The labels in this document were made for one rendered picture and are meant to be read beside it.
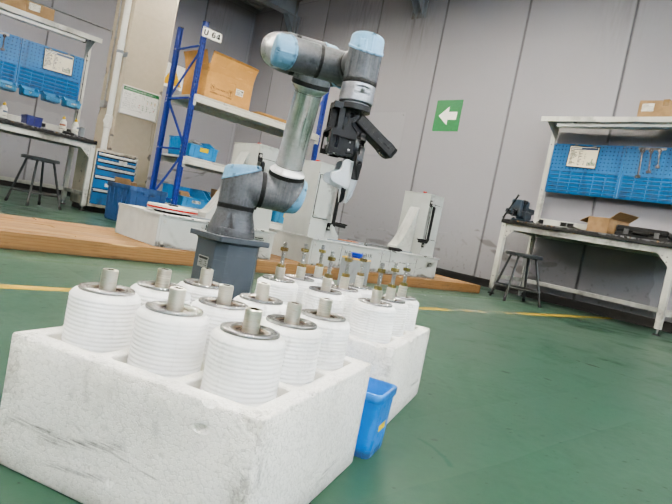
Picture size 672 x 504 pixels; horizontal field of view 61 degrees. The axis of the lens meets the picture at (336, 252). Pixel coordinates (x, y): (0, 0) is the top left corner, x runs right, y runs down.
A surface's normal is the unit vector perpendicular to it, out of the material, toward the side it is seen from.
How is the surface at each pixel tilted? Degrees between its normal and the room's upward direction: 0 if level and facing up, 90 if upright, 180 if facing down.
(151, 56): 90
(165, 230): 90
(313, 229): 90
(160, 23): 90
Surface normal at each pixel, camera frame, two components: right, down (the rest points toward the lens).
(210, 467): -0.37, -0.02
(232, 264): 0.68, 0.17
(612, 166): -0.71, -0.10
